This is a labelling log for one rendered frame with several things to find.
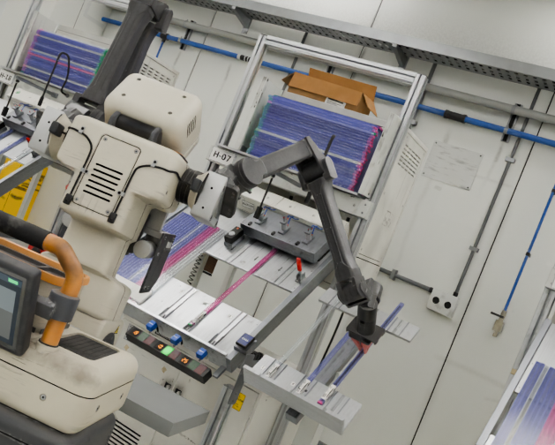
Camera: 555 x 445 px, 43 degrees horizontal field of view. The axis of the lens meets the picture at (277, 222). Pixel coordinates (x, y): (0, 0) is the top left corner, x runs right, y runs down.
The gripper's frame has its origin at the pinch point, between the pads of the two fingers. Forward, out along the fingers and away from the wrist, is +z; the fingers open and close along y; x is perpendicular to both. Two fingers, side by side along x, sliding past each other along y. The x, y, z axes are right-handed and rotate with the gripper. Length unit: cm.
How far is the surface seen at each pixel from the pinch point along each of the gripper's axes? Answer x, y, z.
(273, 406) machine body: 2, 34, 50
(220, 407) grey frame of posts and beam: 31.1, 32.8, 18.9
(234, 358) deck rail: 20.8, 34.5, 6.9
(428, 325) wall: -138, 29, 121
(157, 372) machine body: 16, 78, 46
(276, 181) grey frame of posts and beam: -54, 71, -5
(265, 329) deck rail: 4.4, 34.4, 7.7
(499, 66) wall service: -220, 42, 1
